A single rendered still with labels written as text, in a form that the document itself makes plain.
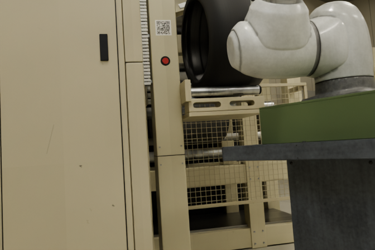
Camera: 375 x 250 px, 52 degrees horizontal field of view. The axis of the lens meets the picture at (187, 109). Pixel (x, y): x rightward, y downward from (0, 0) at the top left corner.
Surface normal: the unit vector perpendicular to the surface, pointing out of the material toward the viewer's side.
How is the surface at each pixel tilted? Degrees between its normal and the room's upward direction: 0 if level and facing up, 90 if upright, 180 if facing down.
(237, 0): 69
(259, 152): 90
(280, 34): 118
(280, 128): 90
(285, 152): 90
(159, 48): 90
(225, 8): 78
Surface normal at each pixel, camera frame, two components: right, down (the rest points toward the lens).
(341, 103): -0.77, -0.01
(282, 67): 0.14, 0.72
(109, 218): 0.19, -0.11
